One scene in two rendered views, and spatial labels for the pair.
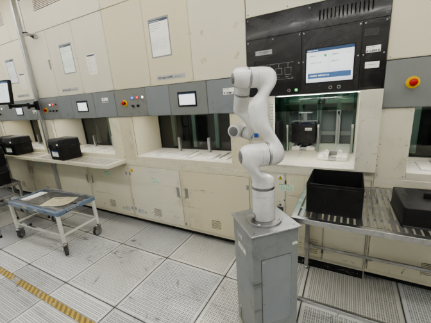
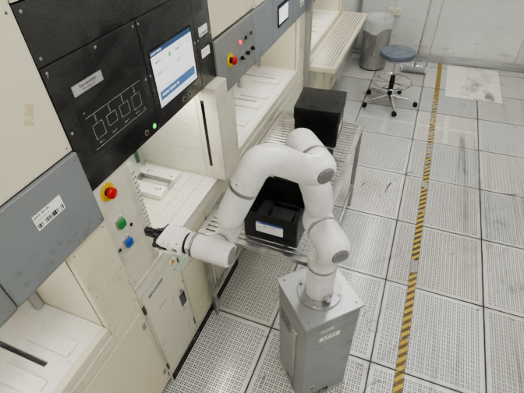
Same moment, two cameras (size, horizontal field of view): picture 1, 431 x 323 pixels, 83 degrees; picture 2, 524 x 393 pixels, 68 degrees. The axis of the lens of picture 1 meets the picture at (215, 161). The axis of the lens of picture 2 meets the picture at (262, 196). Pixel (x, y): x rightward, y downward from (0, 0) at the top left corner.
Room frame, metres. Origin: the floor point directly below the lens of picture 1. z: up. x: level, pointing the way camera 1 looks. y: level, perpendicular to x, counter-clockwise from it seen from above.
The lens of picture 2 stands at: (1.52, 0.70, 2.19)
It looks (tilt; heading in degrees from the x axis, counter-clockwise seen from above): 42 degrees down; 264
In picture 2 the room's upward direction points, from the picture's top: 3 degrees counter-clockwise
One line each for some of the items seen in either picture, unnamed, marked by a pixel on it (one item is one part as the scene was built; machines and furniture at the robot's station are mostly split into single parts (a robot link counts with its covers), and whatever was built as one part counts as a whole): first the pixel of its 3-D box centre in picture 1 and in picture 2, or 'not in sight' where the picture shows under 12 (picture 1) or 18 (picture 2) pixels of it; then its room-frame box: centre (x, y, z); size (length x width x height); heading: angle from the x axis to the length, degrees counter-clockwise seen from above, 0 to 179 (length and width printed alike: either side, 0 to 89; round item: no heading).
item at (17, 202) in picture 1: (56, 216); not in sight; (2.52, 1.84, 0.24); 0.97 x 0.52 x 0.48; 63
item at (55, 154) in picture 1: (64, 147); not in sight; (3.02, 1.88, 0.93); 0.30 x 0.28 x 0.26; 58
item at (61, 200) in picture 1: (59, 200); not in sight; (2.41, 1.70, 0.47); 0.31 x 0.23 x 0.02; 82
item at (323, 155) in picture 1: (332, 154); (154, 181); (1.92, -0.97, 0.89); 0.22 x 0.21 x 0.04; 151
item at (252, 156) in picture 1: (256, 166); (327, 250); (1.19, -0.21, 1.07); 0.19 x 0.12 x 0.24; 101
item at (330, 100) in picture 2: not in sight; (320, 116); (0.90, -1.46, 0.89); 0.29 x 0.29 x 0.25; 65
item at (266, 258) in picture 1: (265, 276); (314, 335); (1.19, -0.24, 0.38); 0.28 x 0.28 x 0.76; 16
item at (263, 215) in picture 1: (263, 203); (320, 277); (1.19, -0.24, 0.85); 0.19 x 0.19 x 0.18
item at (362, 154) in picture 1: (313, 141); (110, 182); (2.11, -0.88, 0.98); 0.95 x 0.88 x 1.95; 151
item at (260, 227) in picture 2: (335, 191); (279, 210); (1.29, -0.68, 0.85); 0.28 x 0.28 x 0.17; 60
